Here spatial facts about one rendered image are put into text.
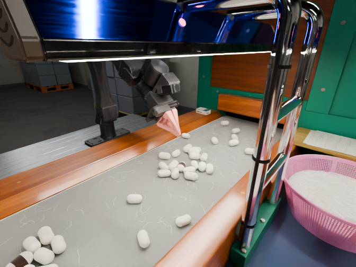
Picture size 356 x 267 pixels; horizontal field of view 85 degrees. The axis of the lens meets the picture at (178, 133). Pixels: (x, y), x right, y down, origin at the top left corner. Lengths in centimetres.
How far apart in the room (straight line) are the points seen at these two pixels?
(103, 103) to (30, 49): 66
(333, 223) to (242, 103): 53
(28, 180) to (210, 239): 43
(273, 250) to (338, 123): 51
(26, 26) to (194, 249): 34
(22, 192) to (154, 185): 28
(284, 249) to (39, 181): 55
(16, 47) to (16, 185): 41
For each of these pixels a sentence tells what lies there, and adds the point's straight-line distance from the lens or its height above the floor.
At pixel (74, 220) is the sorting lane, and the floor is 74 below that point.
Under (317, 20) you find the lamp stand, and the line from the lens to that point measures 42.
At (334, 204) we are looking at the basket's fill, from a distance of 57.
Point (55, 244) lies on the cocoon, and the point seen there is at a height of 76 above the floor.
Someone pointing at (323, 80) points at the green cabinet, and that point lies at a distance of 83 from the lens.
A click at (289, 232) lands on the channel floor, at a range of 55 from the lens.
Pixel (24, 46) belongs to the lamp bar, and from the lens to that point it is 20.
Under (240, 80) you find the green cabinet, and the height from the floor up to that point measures 92.
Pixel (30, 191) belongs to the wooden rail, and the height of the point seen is 76.
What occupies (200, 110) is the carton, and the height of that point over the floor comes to 78.
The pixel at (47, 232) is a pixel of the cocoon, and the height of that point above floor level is 76.
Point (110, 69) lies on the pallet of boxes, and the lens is 315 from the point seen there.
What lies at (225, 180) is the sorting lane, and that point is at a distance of 53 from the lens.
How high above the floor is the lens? 105
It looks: 24 degrees down
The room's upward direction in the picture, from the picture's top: straight up
